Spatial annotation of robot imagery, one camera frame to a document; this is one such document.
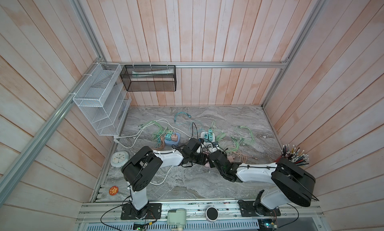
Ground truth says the white wire shelf rack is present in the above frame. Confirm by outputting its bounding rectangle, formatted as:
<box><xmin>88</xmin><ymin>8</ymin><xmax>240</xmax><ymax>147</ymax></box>
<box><xmin>74</xmin><ymin>63</ymin><xmax>132</xmax><ymax>136</ymax></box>

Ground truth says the red round sticker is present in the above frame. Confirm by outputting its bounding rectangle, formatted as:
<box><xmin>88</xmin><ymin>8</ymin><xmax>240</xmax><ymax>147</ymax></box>
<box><xmin>109</xmin><ymin>186</ymin><xmax>119</xmax><ymax>196</ymax></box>

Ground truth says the blue power strip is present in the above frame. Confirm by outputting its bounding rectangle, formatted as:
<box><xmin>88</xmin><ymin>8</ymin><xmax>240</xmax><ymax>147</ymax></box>
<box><xmin>165</xmin><ymin>131</ymin><xmax>180</xmax><ymax>146</ymax></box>

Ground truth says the red pencil cup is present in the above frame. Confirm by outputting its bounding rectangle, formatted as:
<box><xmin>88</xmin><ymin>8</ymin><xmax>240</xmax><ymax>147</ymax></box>
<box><xmin>281</xmin><ymin>144</ymin><xmax>310</xmax><ymax>167</ymax></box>

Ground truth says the black round speaker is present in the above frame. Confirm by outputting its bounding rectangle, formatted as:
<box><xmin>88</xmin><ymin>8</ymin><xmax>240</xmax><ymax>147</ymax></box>
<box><xmin>205</xmin><ymin>206</ymin><xmax>219</xmax><ymax>222</ymax></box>

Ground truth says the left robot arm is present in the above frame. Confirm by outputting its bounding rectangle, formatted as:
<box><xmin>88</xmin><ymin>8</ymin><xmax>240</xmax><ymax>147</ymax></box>
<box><xmin>121</xmin><ymin>138</ymin><xmax>207</xmax><ymax>211</ymax></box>

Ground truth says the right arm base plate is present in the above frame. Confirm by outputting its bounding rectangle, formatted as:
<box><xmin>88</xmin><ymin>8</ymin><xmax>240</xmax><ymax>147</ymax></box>
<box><xmin>238</xmin><ymin>200</ymin><xmax>281</xmax><ymax>217</ymax></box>

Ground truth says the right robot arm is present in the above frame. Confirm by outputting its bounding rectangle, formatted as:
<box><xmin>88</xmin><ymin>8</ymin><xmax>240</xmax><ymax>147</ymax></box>
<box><xmin>209</xmin><ymin>151</ymin><xmax>318</xmax><ymax>216</ymax></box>

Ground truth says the white power strip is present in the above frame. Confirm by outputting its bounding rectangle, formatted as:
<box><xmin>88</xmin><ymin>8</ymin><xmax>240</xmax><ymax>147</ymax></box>
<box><xmin>200</xmin><ymin>129</ymin><xmax>216</xmax><ymax>144</ymax></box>

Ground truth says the white round clock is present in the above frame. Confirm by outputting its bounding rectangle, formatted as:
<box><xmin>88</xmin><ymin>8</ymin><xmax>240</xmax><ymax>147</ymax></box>
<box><xmin>110</xmin><ymin>151</ymin><xmax>130</xmax><ymax>168</ymax></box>

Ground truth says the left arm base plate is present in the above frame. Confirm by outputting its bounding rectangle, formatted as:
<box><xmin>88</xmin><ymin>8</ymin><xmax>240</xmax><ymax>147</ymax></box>
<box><xmin>121</xmin><ymin>202</ymin><xmax>162</xmax><ymax>220</ymax></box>

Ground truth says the white box device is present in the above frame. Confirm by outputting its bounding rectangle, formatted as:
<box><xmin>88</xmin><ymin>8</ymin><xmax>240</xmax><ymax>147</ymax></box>
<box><xmin>167</xmin><ymin>209</ymin><xmax>187</xmax><ymax>231</ymax></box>

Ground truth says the black mesh basket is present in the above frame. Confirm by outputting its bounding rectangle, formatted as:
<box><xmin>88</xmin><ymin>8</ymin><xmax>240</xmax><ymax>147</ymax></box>
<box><xmin>120</xmin><ymin>64</ymin><xmax>177</xmax><ymax>92</ymax></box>

